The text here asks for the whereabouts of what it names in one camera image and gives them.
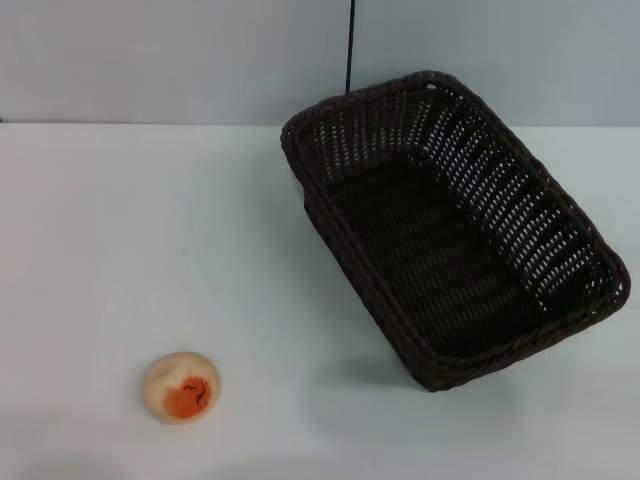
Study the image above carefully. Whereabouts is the black woven rectangular basket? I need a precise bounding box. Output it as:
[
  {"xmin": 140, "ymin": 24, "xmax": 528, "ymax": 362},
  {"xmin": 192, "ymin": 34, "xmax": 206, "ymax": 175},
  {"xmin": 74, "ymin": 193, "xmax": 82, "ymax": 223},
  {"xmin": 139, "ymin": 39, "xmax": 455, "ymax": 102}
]
[{"xmin": 280, "ymin": 69, "xmax": 632, "ymax": 394}]

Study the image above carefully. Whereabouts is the round bun with orange patch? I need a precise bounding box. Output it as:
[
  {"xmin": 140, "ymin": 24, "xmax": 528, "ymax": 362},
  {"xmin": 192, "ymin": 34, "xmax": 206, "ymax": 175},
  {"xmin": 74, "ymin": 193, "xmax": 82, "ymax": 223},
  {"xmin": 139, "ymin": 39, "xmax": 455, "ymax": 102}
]
[{"xmin": 142, "ymin": 351, "xmax": 222, "ymax": 427}]

